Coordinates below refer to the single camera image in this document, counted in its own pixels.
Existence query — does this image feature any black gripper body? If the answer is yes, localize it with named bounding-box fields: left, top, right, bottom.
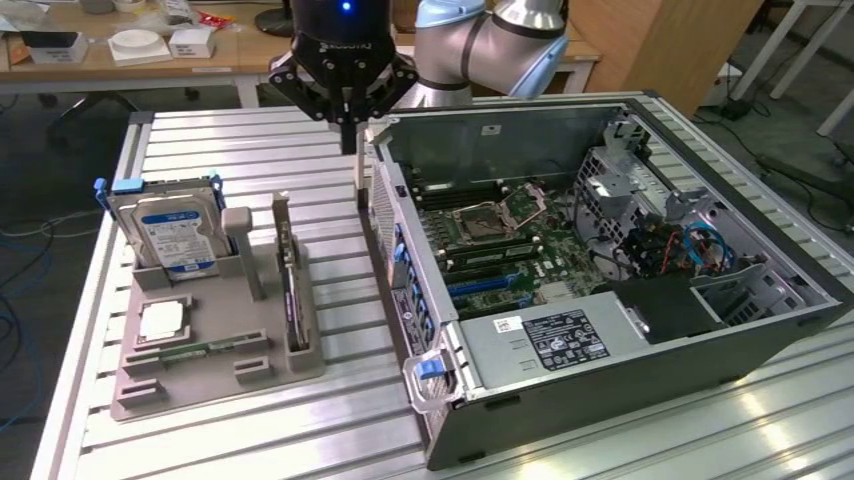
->
left=291, top=0, right=396, bottom=120

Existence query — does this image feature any dark graphics card metal bracket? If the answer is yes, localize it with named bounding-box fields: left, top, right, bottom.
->
left=271, top=191, right=316, bottom=352

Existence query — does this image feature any brown cardboard box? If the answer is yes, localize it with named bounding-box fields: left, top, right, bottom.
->
left=394, top=0, right=419, bottom=49

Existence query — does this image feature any black round monitor stand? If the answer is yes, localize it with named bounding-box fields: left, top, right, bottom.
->
left=255, top=7, right=295, bottom=37

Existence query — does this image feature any small white cardboard box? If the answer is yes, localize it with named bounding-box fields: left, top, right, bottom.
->
left=167, top=27, right=217, bottom=60

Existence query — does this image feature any installed RAM stick white sticker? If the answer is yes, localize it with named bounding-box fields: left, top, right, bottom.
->
left=414, top=180, right=502, bottom=198

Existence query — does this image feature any grey printed carton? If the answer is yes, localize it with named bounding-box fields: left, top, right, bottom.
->
left=163, top=0, right=196, bottom=25

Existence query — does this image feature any white square block round top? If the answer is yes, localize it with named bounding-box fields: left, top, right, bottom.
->
left=105, top=28, right=173, bottom=67

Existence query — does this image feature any metal socket cover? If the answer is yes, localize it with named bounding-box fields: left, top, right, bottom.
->
left=498, top=180, right=556, bottom=234

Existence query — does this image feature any black office chair base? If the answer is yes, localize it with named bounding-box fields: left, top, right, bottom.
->
left=39, top=87, right=201, bottom=147

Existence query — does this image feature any hard disk with blue caddy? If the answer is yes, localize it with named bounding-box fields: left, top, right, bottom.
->
left=91, top=171, right=232, bottom=282

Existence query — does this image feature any white box black lid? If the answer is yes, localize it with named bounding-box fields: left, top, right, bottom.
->
left=17, top=30, right=91, bottom=65

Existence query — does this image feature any perforated metal disk bay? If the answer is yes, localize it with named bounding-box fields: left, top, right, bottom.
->
left=571, top=146, right=676, bottom=239

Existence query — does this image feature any blue expansion slot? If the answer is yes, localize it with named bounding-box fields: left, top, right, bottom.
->
left=446, top=272, right=530, bottom=297

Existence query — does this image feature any green motherboard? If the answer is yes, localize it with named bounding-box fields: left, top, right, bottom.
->
left=403, top=169, right=602, bottom=319

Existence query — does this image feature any clear plastic bag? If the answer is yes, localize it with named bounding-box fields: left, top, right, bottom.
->
left=0, top=0, right=52, bottom=34

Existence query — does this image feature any silver chipset heatsink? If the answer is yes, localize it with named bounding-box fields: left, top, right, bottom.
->
left=531, top=283, right=576, bottom=304

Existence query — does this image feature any white box red button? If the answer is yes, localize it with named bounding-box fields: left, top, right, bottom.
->
left=706, top=62, right=744, bottom=109

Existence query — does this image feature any silver CPU chip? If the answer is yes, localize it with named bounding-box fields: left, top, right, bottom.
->
left=137, top=302, right=187, bottom=341

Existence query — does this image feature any black power adapter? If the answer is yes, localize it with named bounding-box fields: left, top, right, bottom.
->
left=718, top=98, right=754, bottom=122

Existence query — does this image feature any grey power supply black label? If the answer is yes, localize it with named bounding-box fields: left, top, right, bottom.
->
left=458, top=292, right=654, bottom=392

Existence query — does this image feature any blue case latch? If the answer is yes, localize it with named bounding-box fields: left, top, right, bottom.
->
left=412, top=357, right=447, bottom=382

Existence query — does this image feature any grey parts rack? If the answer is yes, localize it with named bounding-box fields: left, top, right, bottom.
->
left=108, top=206, right=328, bottom=424

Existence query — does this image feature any black floor stand base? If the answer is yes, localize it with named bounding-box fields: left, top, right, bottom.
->
left=752, top=149, right=854, bottom=204

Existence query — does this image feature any black open PC case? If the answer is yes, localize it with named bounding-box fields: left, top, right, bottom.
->
left=351, top=99, right=854, bottom=472

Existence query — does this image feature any wooden desk white frame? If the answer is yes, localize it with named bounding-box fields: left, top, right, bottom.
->
left=0, top=0, right=602, bottom=109

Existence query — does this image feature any white floor cable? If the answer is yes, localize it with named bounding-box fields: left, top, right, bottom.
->
left=0, top=208, right=103, bottom=239

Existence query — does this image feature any blue floor cable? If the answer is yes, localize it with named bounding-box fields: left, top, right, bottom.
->
left=0, top=238, right=59, bottom=434

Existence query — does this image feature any red wire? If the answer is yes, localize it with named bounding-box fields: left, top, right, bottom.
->
left=662, top=226, right=687, bottom=275

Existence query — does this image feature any blue wire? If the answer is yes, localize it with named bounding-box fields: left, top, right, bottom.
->
left=683, top=221, right=736, bottom=276

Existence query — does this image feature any white metal table frame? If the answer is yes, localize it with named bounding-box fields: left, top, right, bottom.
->
left=728, top=0, right=854, bottom=137

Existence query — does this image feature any grey metal drive bracket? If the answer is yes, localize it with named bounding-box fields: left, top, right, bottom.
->
left=688, top=259, right=810, bottom=329

